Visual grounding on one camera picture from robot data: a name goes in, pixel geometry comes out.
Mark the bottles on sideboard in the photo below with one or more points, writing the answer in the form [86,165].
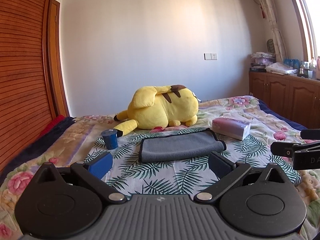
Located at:
[305,69]

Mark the palm leaf print cloth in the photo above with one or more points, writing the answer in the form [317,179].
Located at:
[190,176]

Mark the wooden sideboard cabinet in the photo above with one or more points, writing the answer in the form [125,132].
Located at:
[292,97]

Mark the white wall socket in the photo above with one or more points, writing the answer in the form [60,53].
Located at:
[210,56]

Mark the white plastic bag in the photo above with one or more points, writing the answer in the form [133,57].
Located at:
[282,69]

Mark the yellow Pikachu plush toy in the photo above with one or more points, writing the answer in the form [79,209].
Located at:
[158,106]

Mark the wooden wardrobe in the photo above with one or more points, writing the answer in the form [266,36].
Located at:
[27,97]

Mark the pink tissue pack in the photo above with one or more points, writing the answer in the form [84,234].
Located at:
[233,128]

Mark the blue cylindrical container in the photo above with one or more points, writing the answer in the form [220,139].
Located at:
[110,138]

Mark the stack of folded linens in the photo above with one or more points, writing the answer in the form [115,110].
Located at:
[260,60]

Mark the dark blue blanket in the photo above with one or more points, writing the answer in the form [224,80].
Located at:
[35,149]

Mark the floral bed quilt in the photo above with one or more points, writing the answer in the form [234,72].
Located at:
[82,142]

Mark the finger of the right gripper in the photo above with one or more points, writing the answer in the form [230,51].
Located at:
[310,134]
[293,150]

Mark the red blanket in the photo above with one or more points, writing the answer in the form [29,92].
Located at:
[54,125]

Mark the grey folded towel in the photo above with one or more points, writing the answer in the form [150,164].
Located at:
[180,146]

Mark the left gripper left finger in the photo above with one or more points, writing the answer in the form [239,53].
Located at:
[89,175]

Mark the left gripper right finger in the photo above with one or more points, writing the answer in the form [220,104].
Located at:
[230,176]

